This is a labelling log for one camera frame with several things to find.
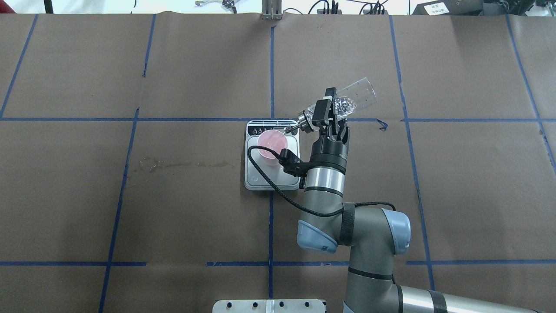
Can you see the wrist black camera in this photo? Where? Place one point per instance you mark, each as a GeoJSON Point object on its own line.
{"type": "Point", "coordinates": [292, 164]}

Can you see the pink paper cup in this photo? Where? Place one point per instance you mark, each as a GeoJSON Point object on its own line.
{"type": "Point", "coordinates": [274, 140]}

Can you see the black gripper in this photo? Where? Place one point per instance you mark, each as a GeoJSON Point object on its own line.
{"type": "Point", "coordinates": [329, 153]}

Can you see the digital kitchen scale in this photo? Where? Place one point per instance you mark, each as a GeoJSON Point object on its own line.
{"type": "Point", "coordinates": [253, 180]}

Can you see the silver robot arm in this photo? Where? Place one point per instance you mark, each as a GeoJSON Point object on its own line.
{"type": "Point", "coordinates": [374, 235]}

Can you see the aluminium frame post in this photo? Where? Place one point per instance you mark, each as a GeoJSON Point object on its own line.
{"type": "Point", "coordinates": [271, 10]}

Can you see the clear glass sauce bottle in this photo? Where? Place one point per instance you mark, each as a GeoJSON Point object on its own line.
{"type": "Point", "coordinates": [349, 101]}

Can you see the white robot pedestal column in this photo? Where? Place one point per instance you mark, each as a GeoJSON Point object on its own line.
{"type": "Point", "coordinates": [270, 306]}

